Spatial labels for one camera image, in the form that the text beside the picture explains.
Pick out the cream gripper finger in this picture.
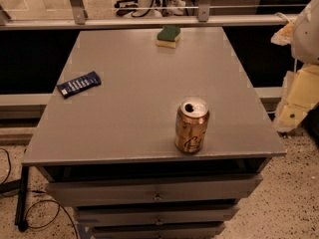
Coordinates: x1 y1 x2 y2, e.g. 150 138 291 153
273 64 319 132
270 21 295 46

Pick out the orange soda can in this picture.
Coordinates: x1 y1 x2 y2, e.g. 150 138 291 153
174 97 210 153

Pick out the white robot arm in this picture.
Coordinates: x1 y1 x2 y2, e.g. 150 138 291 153
271 0 319 132

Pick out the white sneaker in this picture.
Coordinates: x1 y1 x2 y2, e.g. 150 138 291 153
166 0 185 16

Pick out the grey top drawer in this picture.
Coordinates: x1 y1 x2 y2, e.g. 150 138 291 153
46 174 262 207

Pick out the grey drawer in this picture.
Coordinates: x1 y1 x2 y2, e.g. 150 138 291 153
46 174 262 207
76 204 239 226
93 222 224 239

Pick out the green yellow sponge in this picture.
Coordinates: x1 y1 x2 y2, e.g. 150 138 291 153
157 25 180 49

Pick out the grey middle drawer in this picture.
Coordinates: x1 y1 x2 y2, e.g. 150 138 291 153
76 204 239 226

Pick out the blue snack wrapper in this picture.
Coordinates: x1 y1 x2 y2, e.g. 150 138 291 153
57 71 102 99

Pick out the grey metal railing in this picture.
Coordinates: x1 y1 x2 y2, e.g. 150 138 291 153
0 0 297 31

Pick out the grey bottom drawer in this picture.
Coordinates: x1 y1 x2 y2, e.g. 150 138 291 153
93 222 224 239

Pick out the black table leg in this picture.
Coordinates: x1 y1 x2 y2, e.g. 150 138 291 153
15 166 29 232

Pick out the black floor cable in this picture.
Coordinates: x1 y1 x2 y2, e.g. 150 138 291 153
0 147 80 239

